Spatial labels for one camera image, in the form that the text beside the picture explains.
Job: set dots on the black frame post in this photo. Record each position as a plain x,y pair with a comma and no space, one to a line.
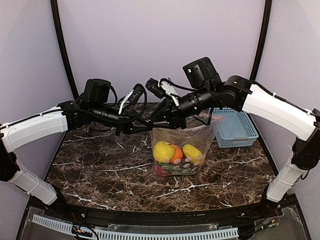
63,48
262,39

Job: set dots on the black frame post left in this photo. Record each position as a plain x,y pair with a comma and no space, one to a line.
63,48

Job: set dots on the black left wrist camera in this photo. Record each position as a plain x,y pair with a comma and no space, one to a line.
132,98

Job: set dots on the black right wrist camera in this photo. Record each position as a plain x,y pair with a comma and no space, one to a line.
163,89

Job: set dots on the orange fruit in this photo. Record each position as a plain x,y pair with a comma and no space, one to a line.
178,155

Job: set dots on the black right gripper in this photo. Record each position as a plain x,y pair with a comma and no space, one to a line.
173,113

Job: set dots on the clear zip top bag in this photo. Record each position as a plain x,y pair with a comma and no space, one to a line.
196,134

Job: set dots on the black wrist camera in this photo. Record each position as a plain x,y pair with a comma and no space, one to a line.
132,98
163,89

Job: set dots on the light blue perforated basket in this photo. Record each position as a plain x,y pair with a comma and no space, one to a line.
236,130

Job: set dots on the black front rail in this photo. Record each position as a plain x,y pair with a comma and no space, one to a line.
243,217

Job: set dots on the green cucumber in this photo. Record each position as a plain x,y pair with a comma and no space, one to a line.
180,169

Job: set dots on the light blue cable duct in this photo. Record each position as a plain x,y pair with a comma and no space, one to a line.
138,232

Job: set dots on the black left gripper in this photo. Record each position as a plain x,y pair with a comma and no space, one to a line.
120,122

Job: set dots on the red apple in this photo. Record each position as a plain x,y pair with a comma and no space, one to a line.
159,171

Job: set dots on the black frame post right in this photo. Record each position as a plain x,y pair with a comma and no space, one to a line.
262,39

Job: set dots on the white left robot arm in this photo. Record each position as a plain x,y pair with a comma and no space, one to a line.
36,156

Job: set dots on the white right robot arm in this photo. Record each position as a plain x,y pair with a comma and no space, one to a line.
291,132

